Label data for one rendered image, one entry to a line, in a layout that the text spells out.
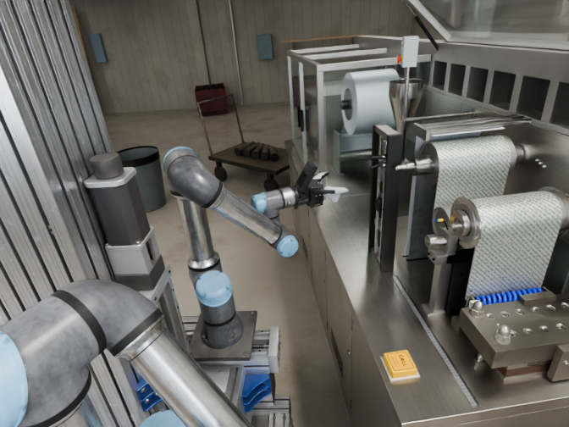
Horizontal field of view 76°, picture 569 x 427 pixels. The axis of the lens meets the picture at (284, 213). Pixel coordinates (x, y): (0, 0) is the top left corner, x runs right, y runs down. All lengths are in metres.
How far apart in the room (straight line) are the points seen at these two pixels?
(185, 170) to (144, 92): 9.49
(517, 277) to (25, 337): 1.18
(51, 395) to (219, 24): 9.44
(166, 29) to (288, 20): 2.90
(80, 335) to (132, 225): 0.32
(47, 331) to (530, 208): 1.11
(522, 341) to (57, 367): 1.01
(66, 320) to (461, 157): 1.12
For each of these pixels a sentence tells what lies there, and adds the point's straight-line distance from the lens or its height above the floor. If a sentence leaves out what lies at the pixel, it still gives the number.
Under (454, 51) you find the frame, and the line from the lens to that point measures 1.85.
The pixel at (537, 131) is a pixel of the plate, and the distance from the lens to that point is 1.43.
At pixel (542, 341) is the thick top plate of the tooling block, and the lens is 1.17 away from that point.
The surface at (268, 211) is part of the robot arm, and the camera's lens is 1.30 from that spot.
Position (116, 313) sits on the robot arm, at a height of 1.42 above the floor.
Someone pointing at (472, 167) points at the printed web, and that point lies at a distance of 1.31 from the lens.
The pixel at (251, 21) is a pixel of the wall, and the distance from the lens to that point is 9.67.
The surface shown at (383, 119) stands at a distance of 2.00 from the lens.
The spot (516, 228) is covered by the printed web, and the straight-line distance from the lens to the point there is 1.17.
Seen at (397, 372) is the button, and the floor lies 0.92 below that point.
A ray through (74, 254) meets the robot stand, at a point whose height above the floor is 1.41.
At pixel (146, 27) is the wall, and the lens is 10.28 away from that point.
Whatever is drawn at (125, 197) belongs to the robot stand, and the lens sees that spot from 0.83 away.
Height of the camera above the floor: 1.79
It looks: 27 degrees down
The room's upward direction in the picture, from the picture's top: 5 degrees counter-clockwise
